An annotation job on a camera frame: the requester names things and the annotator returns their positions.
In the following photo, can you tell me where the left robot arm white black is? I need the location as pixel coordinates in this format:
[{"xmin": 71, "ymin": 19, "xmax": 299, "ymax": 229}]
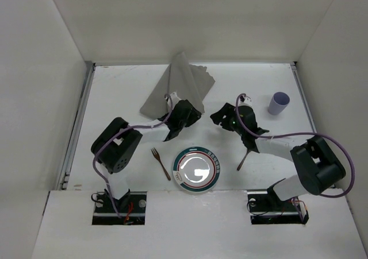
[{"xmin": 91, "ymin": 99, "xmax": 202, "ymax": 214}]

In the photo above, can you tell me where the lilac plastic cup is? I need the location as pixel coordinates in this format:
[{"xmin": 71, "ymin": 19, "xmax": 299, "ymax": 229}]
[{"xmin": 268, "ymin": 92, "xmax": 290, "ymax": 115}]

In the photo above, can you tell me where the brown wooden spoon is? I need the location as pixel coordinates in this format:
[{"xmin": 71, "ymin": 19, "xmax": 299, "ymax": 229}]
[{"xmin": 236, "ymin": 150, "xmax": 251, "ymax": 171}]

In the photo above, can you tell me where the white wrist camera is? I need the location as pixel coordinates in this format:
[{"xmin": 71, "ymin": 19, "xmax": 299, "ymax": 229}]
[
  {"xmin": 165, "ymin": 91, "xmax": 181, "ymax": 107},
  {"xmin": 239, "ymin": 95, "xmax": 252, "ymax": 108}
]

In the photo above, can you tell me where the white plate green red rim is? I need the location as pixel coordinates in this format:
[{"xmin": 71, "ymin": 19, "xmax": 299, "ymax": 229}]
[{"xmin": 172, "ymin": 146, "xmax": 221, "ymax": 194}]

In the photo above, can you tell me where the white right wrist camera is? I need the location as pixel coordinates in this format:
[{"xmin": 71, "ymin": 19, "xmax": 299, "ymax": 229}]
[{"xmin": 239, "ymin": 95, "xmax": 252, "ymax": 108}]

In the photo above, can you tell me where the brown wooden fork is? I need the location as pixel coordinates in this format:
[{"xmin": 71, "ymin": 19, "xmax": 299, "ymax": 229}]
[{"xmin": 151, "ymin": 148, "xmax": 171, "ymax": 181}]

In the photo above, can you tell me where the grey cloth napkin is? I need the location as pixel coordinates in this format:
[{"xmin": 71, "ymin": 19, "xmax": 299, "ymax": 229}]
[{"xmin": 140, "ymin": 52, "xmax": 215, "ymax": 119}]

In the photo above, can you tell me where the aluminium table rail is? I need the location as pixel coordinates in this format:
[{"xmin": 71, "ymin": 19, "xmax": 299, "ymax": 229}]
[
  {"xmin": 55, "ymin": 61, "xmax": 95, "ymax": 190},
  {"xmin": 290, "ymin": 61, "xmax": 317, "ymax": 133}
]

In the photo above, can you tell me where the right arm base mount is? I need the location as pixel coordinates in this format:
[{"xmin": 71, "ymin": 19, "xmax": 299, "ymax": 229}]
[{"xmin": 246, "ymin": 191, "xmax": 309, "ymax": 225}]

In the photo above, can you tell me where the left aluminium table rail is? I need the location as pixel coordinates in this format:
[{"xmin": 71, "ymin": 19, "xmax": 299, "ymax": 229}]
[{"xmin": 55, "ymin": 61, "xmax": 95, "ymax": 190}]

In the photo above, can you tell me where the right aluminium table rail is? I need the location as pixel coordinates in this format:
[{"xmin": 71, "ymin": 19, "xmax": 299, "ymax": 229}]
[{"xmin": 290, "ymin": 61, "xmax": 317, "ymax": 133}]

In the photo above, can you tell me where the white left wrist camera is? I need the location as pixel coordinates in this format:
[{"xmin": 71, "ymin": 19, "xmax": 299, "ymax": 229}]
[{"xmin": 165, "ymin": 91, "xmax": 181, "ymax": 107}]

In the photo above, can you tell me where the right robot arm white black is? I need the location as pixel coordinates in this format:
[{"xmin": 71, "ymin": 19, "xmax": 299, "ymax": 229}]
[{"xmin": 210, "ymin": 103, "xmax": 346, "ymax": 211}]

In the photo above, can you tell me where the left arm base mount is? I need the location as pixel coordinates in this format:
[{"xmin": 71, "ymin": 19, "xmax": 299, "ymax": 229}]
[{"xmin": 91, "ymin": 191, "xmax": 147, "ymax": 226}]

